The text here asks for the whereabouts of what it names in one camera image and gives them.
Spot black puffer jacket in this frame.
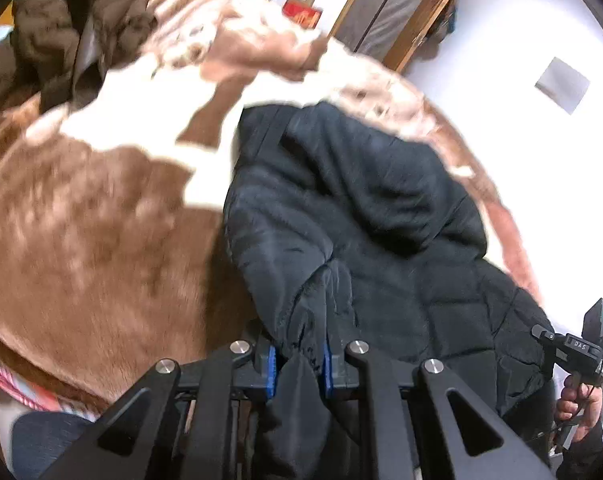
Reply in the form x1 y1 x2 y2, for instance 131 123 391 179
223 103 554 479

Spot person's right hand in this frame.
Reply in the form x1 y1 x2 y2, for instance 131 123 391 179
555 374 603 443

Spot brown cream plush blanket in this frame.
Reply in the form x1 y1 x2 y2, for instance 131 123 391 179
0 0 537 417

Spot red gift box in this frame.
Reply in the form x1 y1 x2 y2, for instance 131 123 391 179
282 0 323 29

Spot hanging bags on door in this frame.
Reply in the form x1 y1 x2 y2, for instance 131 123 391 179
423 2 457 58

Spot brown puffer jacket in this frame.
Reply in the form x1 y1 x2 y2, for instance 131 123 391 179
0 0 157 112

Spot grey wall panel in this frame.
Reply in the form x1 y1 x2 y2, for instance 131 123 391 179
535 58 590 114

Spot wooden door frame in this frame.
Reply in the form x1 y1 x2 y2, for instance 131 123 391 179
331 0 458 74

